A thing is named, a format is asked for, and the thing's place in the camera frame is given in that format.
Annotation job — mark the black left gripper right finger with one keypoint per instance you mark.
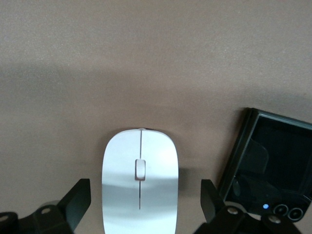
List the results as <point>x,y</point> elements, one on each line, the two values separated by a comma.
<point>212,207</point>

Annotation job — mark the brown table cover mat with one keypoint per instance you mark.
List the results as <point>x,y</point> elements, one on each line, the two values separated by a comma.
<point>122,48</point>

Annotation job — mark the black flip phone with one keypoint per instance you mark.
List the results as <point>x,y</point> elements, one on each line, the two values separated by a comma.
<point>280,158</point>

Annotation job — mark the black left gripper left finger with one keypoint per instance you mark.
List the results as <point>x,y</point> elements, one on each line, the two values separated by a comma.
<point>72,204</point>

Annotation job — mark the white computer mouse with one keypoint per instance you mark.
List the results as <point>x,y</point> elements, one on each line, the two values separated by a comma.
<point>122,170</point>

